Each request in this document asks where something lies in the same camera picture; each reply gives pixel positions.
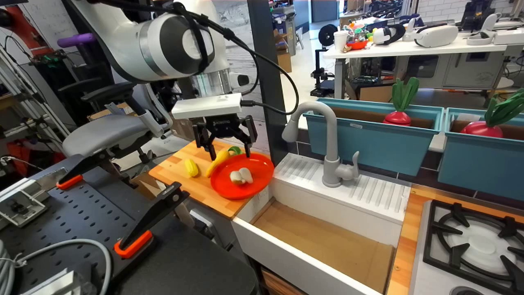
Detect toy stove black grates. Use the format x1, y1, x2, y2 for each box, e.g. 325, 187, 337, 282
410, 198, 524, 295

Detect red plastic plate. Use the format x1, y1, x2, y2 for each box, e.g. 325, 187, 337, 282
209, 151, 276, 202

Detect black clamp orange handle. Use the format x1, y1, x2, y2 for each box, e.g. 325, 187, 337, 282
53, 149, 111, 192
112, 180, 191, 261

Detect grey square bracket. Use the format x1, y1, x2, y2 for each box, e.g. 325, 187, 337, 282
0, 187, 48, 228

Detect white background table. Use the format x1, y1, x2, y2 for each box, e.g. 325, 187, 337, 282
325, 38, 509, 100

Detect purple cylinder object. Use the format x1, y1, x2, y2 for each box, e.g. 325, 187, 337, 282
55, 31, 97, 49

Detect red toy radish green leaves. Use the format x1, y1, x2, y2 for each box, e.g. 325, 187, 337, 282
461, 89, 524, 139
381, 75, 422, 126

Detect grey toy faucet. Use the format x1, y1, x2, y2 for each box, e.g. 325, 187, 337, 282
279, 100, 361, 189

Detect white toy garlic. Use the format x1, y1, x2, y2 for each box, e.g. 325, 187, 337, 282
227, 167, 253, 185

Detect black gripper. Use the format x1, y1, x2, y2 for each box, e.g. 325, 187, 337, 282
192, 115, 258, 162

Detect white toy sink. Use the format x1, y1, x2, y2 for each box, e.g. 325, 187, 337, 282
230, 151, 414, 295

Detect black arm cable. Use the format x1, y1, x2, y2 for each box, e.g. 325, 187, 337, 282
161, 2, 301, 118

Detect white VR headset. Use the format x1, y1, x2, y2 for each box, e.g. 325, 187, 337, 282
412, 21, 461, 49

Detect black vertical pillar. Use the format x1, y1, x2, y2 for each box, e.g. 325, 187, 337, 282
245, 0, 289, 166

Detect black perforated table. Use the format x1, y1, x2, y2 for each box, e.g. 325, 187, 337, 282
0, 162, 260, 295

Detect grey cable loop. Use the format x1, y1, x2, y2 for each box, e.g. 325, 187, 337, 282
0, 236, 112, 295

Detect teal planter box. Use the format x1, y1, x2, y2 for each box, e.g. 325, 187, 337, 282
302, 97, 446, 177
436, 105, 524, 203

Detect wooden kitchen countertop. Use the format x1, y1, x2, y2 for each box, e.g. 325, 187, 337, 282
147, 138, 524, 295

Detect yellow toy maize cob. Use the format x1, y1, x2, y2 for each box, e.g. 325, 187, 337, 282
181, 157, 201, 180

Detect grey office chair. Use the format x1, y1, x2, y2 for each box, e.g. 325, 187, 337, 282
60, 80, 176, 161

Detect colourful toy pile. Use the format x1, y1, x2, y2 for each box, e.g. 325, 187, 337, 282
341, 21, 382, 54

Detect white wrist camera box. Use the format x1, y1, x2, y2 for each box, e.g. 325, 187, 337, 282
170, 92, 243, 121

